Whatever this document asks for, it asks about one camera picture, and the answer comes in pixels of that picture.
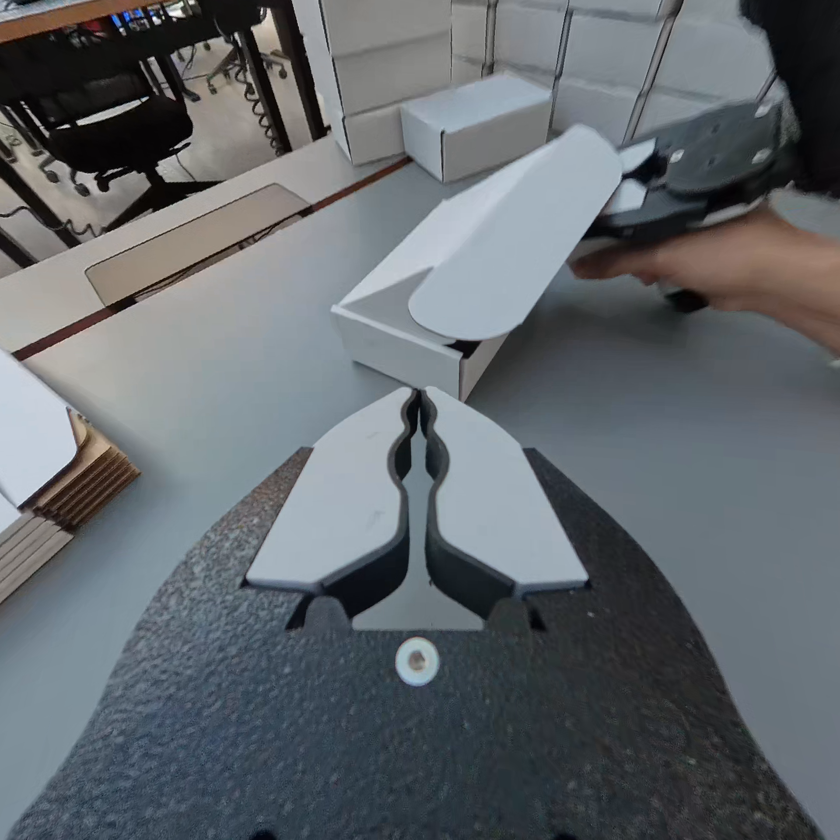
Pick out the grey desk cable flap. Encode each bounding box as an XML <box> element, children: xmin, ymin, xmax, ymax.
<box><xmin>85</xmin><ymin>184</ymin><xmax>313</xmax><ymax>309</ymax></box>

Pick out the person's black clothing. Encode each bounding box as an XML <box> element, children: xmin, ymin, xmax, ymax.
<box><xmin>740</xmin><ymin>0</ymin><xmax>840</xmax><ymax>194</ymax></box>

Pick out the person's right hand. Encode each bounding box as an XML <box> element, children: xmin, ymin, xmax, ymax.
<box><xmin>567</xmin><ymin>209</ymin><xmax>840</xmax><ymax>361</ymax></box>

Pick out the black coiled cable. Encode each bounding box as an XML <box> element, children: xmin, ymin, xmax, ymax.
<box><xmin>247</xmin><ymin>62</ymin><xmax>294</xmax><ymax>157</ymax></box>

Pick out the stack of flat cardboard sheets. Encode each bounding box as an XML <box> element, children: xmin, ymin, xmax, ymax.
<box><xmin>0</xmin><ymin>348</ymin><xmax>143</xmax><ymax>605</ymax></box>

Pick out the small closed white box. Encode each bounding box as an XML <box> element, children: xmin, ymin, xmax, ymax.
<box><xmin>400</xmin><ymin>72</ymin><xmax>553</xmax><ymax>185</ymax></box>

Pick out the stack of white boxes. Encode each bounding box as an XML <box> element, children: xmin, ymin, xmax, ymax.
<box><xmin>292</xmin><ymin>0</ymin><xmax>782</xmax><ymax>168</ymax></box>

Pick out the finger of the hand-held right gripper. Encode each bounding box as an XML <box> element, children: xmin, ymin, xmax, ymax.
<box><xmin>617</xmin><ymin>139</ymin><xmax>658</xmax><ymax>178</ymax></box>
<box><xmin>599</xmin><ymin>178</ymin><xmax>652</xmax><ymax>217</ymax></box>

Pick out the black office chair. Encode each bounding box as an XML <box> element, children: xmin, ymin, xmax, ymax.
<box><xmin>197</xmin><ymin>0</ymin><xmax>291</xmax><ymax>94</ymax></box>
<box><xmin>0</xmin><ymin>26</ymin><xmax>225</xmax><ymax>232</ymax></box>

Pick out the black floor cable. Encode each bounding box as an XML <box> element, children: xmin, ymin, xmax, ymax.
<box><xmin>0</xmin><ymin>202</ymin><xmax>107</xmax><ymax>238</ymax></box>

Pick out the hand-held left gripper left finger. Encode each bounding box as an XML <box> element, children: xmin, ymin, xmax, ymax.
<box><xmin>244</xmin><ymin>387</ymin><xmax>421</xmax><ymax>621</ymax></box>

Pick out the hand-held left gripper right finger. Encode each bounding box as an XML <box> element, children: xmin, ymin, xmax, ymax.
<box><xmin>422</xmin><ymin>386</ymin><xmax>590</xmax><ymax>619</ymax></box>

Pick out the white cardboard box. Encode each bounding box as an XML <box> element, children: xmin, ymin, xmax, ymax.
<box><xmin>330</xmin><ymin>125</ymin><xmax>624</xmax><ymax>403</ymax></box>

